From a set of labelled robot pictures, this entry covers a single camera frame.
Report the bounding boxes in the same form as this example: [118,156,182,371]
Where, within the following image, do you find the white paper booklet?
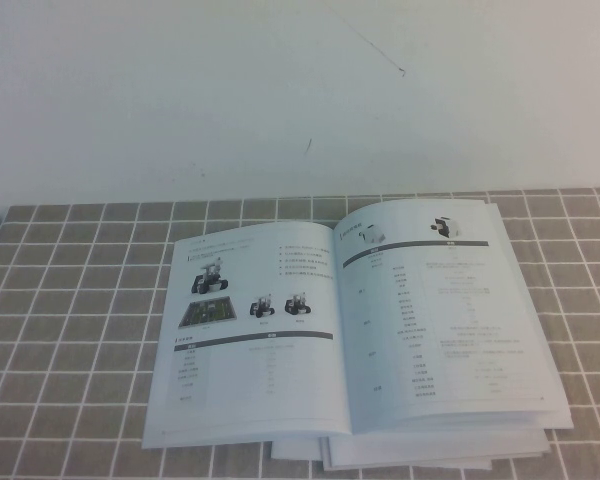
[321,452,495,472]
[328,424,550,459]

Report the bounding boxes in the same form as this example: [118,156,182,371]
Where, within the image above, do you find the white product manual book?
[144,199,576,449]

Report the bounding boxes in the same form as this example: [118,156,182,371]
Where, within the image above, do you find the grey white checked tablecloth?
[0,185,600,480]

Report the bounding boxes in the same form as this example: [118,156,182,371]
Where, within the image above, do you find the white loose paper sheets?
[270,435,331,462]

